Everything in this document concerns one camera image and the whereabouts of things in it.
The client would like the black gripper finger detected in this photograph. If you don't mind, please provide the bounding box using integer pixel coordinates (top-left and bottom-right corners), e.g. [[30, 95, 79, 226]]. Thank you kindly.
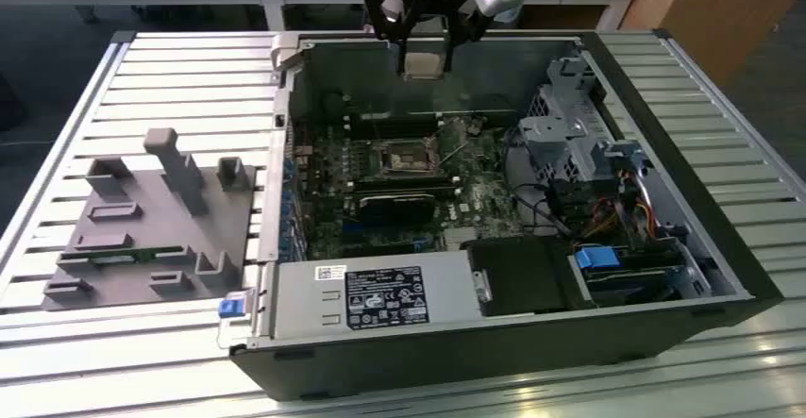
[[442, 0, 493, 74], [362, 0, 418, 77]]

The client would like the silver CPU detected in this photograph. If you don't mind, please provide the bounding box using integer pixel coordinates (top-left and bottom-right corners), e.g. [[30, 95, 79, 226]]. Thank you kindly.
[[402, 51, 447, 82]]

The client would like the metal socket cover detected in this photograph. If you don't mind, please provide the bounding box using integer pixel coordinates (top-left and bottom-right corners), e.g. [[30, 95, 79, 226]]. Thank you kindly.
[[431, 116, 473, 156]]

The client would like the CPU socket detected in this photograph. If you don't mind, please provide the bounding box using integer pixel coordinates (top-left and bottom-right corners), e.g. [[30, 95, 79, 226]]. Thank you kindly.
[[374, 138, 443, 177]]

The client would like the black expansion slot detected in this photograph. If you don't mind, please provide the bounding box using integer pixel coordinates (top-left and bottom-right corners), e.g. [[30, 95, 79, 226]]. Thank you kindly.
[[343, 243, 418, 257]]

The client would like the pale blue teach pendant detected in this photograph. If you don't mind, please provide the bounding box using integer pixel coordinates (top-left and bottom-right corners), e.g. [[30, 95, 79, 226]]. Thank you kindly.
[[490, 6, 523, 28]]

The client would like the metal disk bay cage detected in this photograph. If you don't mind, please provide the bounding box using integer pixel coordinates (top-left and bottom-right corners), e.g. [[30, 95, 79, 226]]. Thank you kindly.
[[503, 57, 636, 188]]

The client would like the green motherboard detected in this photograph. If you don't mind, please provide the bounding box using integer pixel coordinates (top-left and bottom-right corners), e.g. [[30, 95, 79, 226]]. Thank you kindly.
[[286, 110, 525, 259]]

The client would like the black graphics card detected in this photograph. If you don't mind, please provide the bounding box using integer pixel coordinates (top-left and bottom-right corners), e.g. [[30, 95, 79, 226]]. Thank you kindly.
[[357, 192, 437, 226]]

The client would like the silver chipset heatsink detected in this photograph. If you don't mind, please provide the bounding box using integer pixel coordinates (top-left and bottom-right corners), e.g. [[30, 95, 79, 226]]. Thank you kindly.
[[443, 228, 481, 249]]

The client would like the wooden cabinet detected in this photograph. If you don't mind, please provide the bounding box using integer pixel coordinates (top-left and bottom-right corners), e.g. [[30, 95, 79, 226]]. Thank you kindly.
[[620, 0, 806, 89]]

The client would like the black plastic shroud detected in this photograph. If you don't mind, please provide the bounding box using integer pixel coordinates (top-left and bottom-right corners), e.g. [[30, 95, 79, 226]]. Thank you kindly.
[[462, 237, 597, 318]]

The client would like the blue disk carrier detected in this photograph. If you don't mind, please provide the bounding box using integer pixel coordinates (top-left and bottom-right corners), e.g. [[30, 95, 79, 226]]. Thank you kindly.
[[566, 242, 717, 309]]

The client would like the grey parts rack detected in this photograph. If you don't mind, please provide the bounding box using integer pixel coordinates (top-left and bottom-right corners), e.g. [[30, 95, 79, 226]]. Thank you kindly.
[[38, 127, 259, 313]]

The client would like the grey power supply unit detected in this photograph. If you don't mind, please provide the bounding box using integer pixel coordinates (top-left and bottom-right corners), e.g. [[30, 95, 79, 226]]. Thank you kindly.
[[267, 259, 490, 339]]

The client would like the green RAM stick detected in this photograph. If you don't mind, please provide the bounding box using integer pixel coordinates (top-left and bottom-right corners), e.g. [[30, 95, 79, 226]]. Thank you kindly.
[[94, 246, 189, 264]]

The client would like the blue case latch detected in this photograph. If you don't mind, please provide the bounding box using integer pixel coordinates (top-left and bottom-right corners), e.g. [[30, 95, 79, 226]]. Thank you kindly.
[[215, 290, 255, 321]]

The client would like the black PC case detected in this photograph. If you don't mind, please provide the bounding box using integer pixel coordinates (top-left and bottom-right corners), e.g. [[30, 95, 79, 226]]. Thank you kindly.
[[226, 28, 786, 403]]

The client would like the grey case handle bracket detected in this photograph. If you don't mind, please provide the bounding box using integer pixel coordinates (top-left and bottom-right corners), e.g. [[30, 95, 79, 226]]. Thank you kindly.
[[270, 30, 317, 73]]

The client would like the coloured wire bundle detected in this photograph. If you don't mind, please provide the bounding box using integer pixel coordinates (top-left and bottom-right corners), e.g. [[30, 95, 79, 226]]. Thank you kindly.
[[582, 167, 661, 240]]

